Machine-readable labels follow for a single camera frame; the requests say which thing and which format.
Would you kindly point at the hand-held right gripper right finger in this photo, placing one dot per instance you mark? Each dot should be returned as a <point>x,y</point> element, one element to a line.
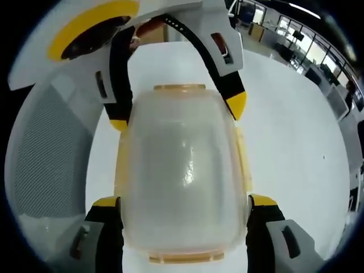
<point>261,227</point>

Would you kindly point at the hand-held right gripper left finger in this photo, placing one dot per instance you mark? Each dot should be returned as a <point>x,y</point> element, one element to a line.
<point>111,227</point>

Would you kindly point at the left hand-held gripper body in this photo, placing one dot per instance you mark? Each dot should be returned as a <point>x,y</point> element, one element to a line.
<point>71,37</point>

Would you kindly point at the clear container with yellow buckles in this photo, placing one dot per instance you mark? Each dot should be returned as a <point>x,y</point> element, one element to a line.
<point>182,170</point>

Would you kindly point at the person's left hand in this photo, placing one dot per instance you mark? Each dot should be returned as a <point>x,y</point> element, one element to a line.
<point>150,28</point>

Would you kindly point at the brown wooden cabinet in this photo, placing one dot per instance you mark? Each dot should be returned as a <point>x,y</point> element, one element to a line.
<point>256,32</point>

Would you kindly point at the white mesh office chair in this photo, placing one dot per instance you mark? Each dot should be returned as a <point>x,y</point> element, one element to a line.
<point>51,148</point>

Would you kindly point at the white office desk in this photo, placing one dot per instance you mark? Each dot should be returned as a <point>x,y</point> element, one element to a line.
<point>338,102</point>

